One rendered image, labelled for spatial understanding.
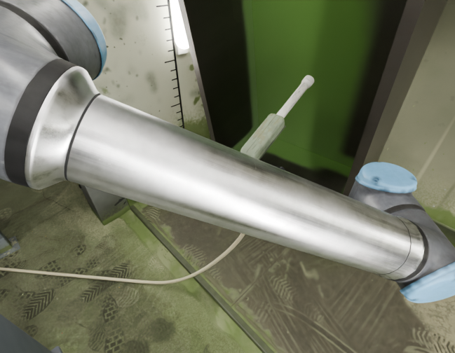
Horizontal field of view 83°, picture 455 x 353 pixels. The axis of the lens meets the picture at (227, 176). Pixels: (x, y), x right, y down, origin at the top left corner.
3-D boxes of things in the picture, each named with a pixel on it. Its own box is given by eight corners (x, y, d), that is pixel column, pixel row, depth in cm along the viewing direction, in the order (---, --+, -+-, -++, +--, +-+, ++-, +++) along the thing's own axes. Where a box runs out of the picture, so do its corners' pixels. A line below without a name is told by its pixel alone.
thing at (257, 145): (234, 236, 77) (213, 201, 59) (222, 227, 80) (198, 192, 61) (314, 125, 92) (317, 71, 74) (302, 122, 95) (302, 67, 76)
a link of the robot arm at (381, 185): (442, 198, 40) (405, 244, 48) (402, 155, 49) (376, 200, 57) (383, 198, 40) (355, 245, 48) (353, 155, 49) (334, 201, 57)
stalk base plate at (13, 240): (15, 236, 154) (15, 234, 153) (20, 248, 147) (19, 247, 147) (-9, 248, 147) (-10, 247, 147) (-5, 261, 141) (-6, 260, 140)
